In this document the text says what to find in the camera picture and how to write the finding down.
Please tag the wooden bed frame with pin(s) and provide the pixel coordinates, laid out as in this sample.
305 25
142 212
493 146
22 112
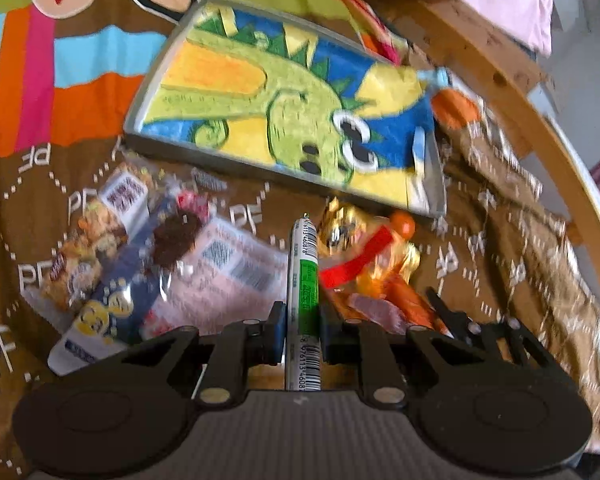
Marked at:
498 69

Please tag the small orange tangerine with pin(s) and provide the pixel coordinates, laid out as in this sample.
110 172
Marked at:
403 223

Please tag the green sausage stick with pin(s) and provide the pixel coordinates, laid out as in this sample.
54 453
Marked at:
303 353

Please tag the pink white packet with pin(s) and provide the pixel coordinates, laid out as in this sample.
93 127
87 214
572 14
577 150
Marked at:
226 277

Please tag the metal tray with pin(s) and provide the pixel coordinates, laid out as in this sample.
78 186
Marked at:
290 174

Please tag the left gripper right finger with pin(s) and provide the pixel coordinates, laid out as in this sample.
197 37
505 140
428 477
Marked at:
334 342

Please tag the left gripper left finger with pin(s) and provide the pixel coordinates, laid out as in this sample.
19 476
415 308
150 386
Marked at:
274 334

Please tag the dark chocolate candy packet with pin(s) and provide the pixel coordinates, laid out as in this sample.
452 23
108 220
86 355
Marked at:
175 235

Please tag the gold red snack packet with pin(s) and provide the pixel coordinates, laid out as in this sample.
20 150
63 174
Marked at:
365 267

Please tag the blue white snack bar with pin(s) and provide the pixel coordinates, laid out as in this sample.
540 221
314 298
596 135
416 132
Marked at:
109 322

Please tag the nut mix snack packet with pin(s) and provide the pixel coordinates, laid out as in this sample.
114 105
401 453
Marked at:
108 221

